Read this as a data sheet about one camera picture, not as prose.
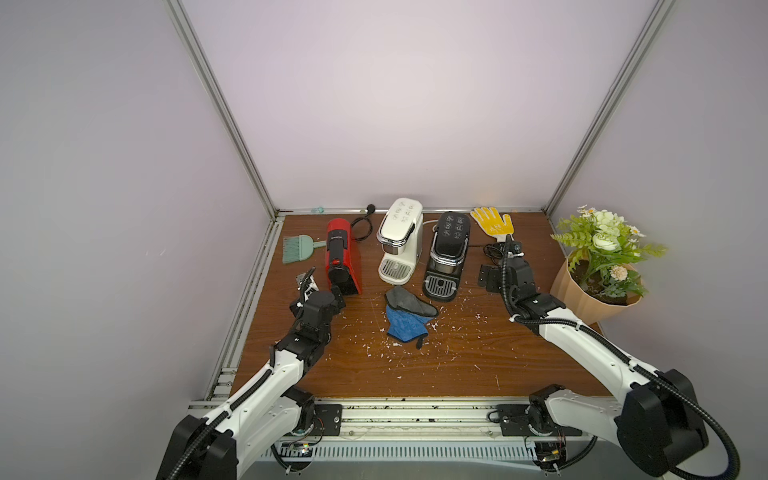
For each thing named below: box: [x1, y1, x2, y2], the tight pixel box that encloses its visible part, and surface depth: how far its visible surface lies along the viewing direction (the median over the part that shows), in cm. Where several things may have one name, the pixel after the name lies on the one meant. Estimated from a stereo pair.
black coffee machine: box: [422, 211, 471, 303], surface depth 86 cm
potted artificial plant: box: [550, 205, 668, 324], surface depth 78 cm
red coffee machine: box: [325, 218, 362, 296], surface depth 87 cm
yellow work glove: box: [470, 207, 515, 243], surface depth 120 cm
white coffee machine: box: [376, 197, 423, 286], surface depth 92 cm
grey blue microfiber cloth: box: [386, 286, 439, 343], surface depth 89 cm
